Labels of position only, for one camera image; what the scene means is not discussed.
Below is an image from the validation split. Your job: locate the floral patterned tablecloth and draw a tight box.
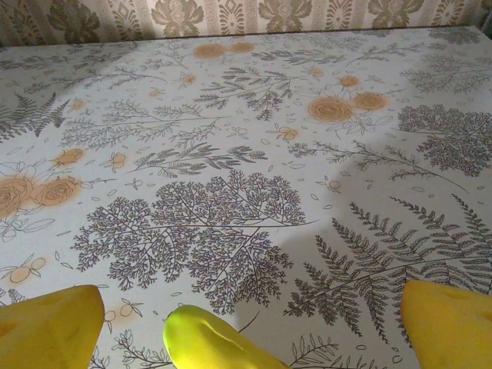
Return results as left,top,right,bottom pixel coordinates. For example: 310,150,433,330
0,26,492,369

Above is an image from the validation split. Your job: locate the yellow banana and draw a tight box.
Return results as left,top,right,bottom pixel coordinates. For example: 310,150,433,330
163,304,295,369

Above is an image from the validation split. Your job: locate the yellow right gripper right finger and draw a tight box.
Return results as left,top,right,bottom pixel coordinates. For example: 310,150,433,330
398,279,492,369

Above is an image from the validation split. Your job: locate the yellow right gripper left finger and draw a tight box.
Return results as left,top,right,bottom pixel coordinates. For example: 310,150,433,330
0,283,106,369

